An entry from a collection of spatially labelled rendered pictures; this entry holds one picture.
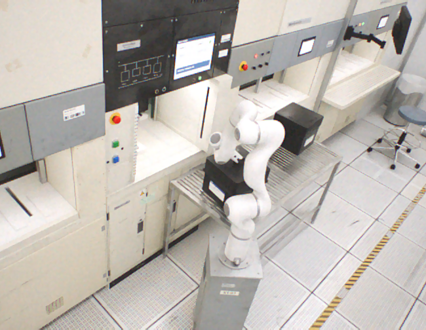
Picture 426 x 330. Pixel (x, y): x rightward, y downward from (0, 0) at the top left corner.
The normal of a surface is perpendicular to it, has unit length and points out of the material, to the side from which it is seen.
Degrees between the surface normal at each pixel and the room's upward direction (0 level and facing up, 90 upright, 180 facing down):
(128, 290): 0
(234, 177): 0
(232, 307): 90
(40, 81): 90
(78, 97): 90
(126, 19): 90
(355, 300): 0
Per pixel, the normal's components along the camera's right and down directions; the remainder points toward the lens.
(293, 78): -0.67, 0.36
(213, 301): 0.04, 0.61
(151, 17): 0.73, 0.50
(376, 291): 0.14, -0.79
